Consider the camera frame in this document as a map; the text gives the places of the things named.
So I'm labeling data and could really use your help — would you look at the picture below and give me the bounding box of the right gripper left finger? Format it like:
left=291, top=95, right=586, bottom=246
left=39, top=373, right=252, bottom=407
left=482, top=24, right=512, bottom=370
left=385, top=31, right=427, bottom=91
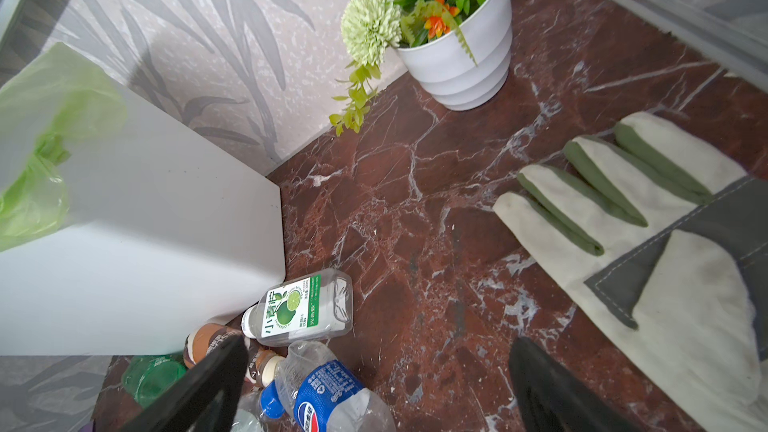
left=122, top=336, right=248, bottom=432

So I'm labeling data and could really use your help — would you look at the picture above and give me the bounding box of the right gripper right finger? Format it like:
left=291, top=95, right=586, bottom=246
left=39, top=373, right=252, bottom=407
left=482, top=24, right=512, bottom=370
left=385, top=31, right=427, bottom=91
left=509, top=337, right=638, bottom=431

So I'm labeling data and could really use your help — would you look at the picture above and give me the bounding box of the white bin with green liner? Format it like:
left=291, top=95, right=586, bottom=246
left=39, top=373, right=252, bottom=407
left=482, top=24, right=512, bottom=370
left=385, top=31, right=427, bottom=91
left=1, top=43, right=286, bottom=356

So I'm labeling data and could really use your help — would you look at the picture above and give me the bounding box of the green bottle yellow cap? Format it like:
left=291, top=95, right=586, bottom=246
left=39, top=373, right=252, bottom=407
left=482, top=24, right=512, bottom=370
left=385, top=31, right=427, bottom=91
left=121, top=355, right=187, bottom=408

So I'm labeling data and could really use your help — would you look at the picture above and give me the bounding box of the blue label pepsi bottle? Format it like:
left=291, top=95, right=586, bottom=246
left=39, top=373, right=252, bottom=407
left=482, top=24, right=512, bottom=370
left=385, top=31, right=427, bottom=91
left=259, top=340, right=396, bottom=431

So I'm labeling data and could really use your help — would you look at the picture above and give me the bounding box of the clear bottle lime label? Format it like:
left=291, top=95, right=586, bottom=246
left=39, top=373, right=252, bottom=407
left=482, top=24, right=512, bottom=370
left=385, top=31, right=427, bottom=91
left=240, top=269, right=354, bottom=348

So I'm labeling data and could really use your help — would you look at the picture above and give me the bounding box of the white pot with flowers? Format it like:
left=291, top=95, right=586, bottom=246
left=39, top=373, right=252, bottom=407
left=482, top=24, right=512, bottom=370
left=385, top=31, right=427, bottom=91
left=329, top=0, right=513, bottom=134

